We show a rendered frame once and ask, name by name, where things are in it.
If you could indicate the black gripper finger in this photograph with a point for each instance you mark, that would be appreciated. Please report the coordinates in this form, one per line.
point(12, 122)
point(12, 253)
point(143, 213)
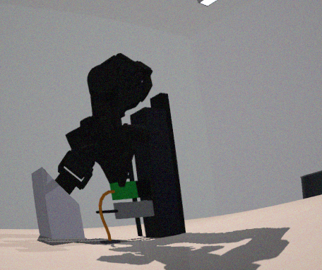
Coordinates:
point(121, 159)
point(107, 167)

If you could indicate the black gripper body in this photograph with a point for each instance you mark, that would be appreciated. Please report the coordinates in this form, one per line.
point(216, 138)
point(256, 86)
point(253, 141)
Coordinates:
point(116, 135)

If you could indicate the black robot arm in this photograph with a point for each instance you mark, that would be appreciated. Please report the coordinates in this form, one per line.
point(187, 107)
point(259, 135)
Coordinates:
point(116, 81)

